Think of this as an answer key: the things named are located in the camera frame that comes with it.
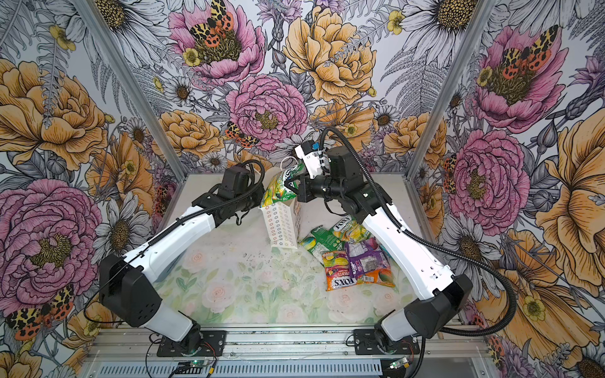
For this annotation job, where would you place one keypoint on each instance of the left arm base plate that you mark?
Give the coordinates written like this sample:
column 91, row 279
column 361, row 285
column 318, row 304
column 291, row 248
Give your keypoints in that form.
column 205, row 343

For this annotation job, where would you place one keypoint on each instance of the red yellow Fox's fruits bag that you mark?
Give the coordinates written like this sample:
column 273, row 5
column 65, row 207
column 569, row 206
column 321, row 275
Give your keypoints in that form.
column 337, row 270

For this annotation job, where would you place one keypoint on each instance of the green candy bag lying flat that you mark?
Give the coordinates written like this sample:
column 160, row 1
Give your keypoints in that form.
column 319, row 241

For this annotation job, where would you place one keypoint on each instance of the purple Fox's candy bag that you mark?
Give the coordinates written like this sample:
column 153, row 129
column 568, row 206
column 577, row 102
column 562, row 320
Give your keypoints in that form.
column 366, row 257

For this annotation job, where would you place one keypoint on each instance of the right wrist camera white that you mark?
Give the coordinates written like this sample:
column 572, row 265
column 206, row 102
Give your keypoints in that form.
column 313, row 157

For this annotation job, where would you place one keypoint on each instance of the green Fox's candy bag rear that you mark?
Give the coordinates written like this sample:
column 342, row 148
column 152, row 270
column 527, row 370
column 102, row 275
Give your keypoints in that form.
column 348, row 230

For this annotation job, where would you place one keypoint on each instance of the left aluminium corner post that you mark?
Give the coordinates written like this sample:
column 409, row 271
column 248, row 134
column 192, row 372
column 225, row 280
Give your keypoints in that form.
column 116, row 60

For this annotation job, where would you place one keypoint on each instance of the aluminium corner post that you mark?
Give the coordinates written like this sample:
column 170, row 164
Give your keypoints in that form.
column 477, row 25
column 116, row 60

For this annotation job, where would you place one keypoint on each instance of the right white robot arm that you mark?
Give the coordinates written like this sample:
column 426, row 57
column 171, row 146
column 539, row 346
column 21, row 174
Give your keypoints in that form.
column 440, row 293

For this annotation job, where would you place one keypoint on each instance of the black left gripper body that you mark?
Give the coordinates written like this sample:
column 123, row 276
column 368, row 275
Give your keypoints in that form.
column 250, row 198

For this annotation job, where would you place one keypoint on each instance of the orange snack bag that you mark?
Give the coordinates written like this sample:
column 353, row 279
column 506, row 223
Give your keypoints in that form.
column 381, row 277

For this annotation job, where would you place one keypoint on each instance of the small green circuit board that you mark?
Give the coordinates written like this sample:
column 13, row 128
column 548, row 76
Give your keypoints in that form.
column 195, row 367

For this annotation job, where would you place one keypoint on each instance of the aluminium front rail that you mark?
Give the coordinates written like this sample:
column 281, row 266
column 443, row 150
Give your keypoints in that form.
column 286, row 350

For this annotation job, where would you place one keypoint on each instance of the right aluminium corner post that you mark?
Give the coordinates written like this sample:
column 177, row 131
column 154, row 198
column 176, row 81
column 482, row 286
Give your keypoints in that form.
column 477, row 25

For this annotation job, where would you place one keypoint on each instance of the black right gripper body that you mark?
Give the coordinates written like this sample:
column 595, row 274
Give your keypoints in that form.
column 324, row 187

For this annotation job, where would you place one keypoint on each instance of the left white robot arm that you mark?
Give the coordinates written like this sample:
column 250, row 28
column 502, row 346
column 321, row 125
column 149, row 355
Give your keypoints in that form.
column 127, row 282

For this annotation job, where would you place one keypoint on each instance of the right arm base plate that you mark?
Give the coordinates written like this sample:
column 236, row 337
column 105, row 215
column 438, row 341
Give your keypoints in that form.
column 368, row 342

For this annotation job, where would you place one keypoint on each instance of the green Fox's Spring Tea bag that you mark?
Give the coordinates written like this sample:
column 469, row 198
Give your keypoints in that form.
column 276, row 192

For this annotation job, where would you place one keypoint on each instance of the white printed paper bag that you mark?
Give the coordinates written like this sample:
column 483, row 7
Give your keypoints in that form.
column 283, row 219

